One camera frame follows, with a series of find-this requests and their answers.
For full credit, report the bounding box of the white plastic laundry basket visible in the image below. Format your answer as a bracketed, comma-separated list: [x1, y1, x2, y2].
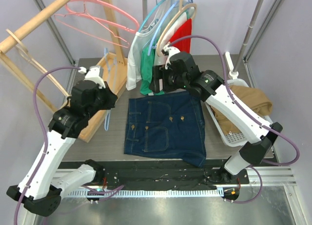
[206, 79, 271, 147]

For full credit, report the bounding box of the blue denim skirt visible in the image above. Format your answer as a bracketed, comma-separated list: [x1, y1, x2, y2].
[124, 91, 206, 167]

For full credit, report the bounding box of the green hanging shirt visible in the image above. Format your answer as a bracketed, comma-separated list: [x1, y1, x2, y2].
[140, 46, 155, 95]

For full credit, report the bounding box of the metal garment rack pole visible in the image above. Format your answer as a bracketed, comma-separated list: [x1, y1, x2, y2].
[232, 0, 264, 77]

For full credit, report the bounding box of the beige plastic hanger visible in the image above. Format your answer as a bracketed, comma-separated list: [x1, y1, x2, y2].
[156, 0, 197, 56]

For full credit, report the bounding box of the wooden hanger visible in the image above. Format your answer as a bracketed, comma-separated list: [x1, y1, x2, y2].
[6, 29, 69, 97]

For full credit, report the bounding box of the blue plastic hanger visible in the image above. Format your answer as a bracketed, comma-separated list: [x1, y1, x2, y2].
[147, 0, 179, 56]

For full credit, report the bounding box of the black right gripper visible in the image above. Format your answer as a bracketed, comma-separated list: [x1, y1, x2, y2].
[149, 64, 188, 94]

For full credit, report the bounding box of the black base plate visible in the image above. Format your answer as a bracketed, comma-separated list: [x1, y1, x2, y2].
[58, 159, 250, 190]

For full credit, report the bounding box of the white hanging shirt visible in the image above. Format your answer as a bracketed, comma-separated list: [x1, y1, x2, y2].
[154, 13, 187, 65]

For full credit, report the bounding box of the white rack foot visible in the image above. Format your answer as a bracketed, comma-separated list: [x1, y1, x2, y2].
[224, 52, 239, 80]

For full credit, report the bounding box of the teal plastic hanger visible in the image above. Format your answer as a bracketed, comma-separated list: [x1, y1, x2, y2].
[138, 0, 166, 32]

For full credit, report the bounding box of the red hanging shirt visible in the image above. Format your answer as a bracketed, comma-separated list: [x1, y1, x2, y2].
[170, 19, 192, 53]

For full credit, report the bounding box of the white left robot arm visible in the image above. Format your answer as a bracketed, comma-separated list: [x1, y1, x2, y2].
[6, 80, 117, 217]

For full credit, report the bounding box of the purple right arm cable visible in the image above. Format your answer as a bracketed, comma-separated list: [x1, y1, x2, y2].
[168, 35, 301, 166]

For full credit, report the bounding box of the white long sleeve shirt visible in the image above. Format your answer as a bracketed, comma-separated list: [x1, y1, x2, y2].
[126, 3, 179, 90]

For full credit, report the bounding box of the tan cloth garment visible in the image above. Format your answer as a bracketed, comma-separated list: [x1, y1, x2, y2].
[211, 85, 273, 135]

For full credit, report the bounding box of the pink wire hanger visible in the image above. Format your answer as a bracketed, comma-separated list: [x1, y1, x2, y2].
[54, 8, 130, 48]

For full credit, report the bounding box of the wooden rack rail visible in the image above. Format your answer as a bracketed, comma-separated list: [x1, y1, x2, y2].
[0, 0, 70, 53]

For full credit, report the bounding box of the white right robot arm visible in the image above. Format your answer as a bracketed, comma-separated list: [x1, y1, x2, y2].
[150, 47, 282, 184]

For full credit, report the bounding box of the light blue wire hanger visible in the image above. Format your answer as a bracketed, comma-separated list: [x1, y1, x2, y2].
[104, 48, 113, 131]

